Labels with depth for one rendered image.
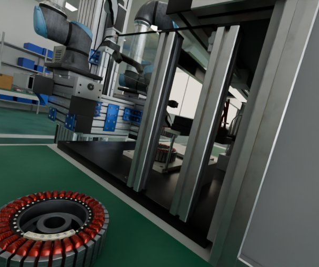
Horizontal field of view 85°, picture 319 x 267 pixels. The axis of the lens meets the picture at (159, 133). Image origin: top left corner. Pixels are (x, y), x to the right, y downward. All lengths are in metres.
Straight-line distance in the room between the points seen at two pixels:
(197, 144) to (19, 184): 0.29
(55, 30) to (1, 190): 0.84
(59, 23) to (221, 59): 0.90
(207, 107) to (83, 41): 0.92
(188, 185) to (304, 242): 0.13
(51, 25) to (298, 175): 1.04
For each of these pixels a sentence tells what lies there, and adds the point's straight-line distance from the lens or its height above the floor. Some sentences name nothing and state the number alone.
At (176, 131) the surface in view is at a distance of 0.47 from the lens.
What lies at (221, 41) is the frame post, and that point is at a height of 1.03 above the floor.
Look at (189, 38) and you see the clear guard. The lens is 0.37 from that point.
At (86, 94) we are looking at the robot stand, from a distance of 0.94.
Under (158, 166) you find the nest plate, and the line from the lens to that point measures 0.46.
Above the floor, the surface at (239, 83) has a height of 1.03.
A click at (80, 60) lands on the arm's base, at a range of 1.07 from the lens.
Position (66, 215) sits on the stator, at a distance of 0.25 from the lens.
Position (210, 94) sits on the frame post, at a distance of 0.27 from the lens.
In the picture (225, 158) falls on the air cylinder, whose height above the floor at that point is 0.82.
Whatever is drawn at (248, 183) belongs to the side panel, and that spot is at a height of 0.86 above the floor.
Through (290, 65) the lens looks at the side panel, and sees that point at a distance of 0.23.
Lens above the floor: 0.92
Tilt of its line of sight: 6 degrees down
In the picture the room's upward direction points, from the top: 14 degrees clockwise
